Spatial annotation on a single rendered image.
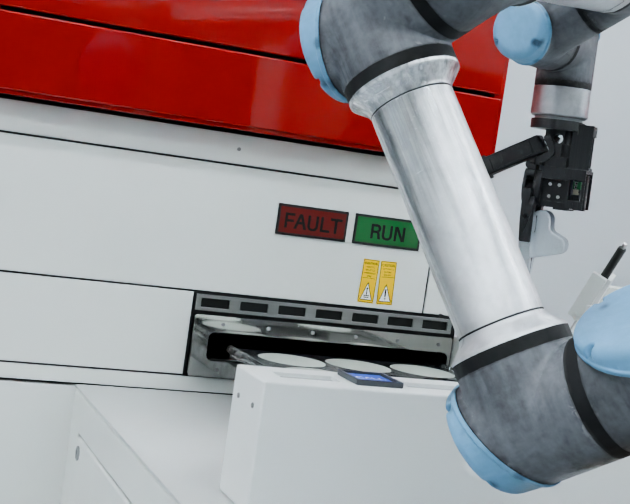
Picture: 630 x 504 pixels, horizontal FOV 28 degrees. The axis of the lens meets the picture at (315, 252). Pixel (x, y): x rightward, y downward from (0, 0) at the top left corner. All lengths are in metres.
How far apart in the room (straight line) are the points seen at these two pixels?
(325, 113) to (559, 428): 0.90
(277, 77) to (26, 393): 0.59
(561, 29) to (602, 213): 2.45
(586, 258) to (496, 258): 2.82
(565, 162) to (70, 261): 0.72
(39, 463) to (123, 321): 0.24
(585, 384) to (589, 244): 2.89
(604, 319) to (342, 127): 0.88
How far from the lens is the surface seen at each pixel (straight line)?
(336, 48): 1.24
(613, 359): 1.07
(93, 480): 1.72
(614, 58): 4.01
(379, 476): 1.36
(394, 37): 1.21
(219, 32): 1.85
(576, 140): 1.69
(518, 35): 1.57
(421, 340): 2.04
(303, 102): 1.89
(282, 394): 1.30
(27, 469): 1.91
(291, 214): 1.94
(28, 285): 1.85
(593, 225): 3.99
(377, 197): 1.99
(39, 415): 1.89
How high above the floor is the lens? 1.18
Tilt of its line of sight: 4 degrees down
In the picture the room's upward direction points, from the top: 8 degrees clockwise
